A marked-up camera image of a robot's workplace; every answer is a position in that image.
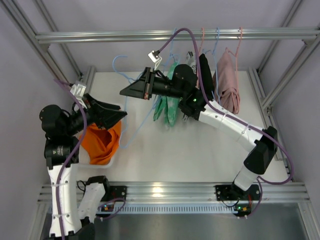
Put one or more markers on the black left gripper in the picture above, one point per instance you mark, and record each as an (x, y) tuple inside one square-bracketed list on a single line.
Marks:
[(93, 116)]

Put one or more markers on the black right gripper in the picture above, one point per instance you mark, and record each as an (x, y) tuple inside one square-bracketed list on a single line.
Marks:
[(149, 83)]

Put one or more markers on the orange trousers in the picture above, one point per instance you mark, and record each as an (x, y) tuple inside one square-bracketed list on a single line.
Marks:
[(102, 142)]

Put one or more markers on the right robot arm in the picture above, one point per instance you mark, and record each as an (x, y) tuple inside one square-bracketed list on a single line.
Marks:
[(258, 142)]

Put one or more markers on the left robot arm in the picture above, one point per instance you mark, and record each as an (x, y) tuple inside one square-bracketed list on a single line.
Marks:
[(73, 220)]

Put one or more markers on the blue hanger green garment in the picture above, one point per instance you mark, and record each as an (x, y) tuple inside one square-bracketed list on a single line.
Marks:
[(172, 57)]

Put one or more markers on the green tie-dye garment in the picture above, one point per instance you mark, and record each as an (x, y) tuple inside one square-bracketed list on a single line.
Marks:
[(168, 106)]

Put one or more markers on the white perforated plastic basket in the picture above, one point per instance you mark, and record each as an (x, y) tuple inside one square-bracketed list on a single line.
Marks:
[(112, 160)]

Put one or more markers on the white black printed garment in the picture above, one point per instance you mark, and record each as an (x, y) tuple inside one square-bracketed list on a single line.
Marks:
[(191, 60)]

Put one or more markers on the pink garment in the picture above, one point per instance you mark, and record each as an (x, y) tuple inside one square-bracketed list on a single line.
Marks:
[(226, 84)]

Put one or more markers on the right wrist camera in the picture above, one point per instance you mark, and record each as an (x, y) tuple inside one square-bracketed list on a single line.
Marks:
[(155, 57)]

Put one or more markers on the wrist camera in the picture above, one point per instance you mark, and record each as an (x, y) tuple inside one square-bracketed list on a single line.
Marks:
[(78, 89), (155, 57)]

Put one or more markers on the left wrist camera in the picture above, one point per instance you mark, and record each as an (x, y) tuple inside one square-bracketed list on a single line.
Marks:
[(78, 89)]

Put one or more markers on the empty blue wire hanger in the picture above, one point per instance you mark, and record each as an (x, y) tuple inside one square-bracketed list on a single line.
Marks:
[(213, 53)]

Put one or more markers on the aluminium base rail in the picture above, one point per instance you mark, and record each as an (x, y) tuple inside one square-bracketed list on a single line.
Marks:
[(206, 192)]

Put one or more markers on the pink wire hanger middle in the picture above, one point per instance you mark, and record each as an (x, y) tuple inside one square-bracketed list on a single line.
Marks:
[(200, 49)]

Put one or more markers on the pink wire hanger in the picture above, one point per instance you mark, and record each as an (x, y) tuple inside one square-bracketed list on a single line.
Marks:
[(200, 49), (238, 42)]

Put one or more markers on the slotted cable duct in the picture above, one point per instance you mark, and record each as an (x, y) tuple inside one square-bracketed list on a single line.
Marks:
[(176, 208)]

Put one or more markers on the pink wire hanger right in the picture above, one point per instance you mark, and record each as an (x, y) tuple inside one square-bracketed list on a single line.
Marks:
[(238, 42)]

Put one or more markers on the aluminium frame post right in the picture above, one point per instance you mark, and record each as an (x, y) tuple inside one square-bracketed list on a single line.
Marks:
[(284, 58)]

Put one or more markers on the aluminium frame post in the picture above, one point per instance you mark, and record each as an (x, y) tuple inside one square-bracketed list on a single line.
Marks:
[(18, 17), (284, 58)]

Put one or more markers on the aluminium frame post left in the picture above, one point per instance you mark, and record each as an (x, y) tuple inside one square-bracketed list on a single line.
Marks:
[(18, 17)]

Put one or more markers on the aluminium hanging rail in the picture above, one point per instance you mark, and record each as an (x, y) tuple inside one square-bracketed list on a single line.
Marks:
[(278, 33)]

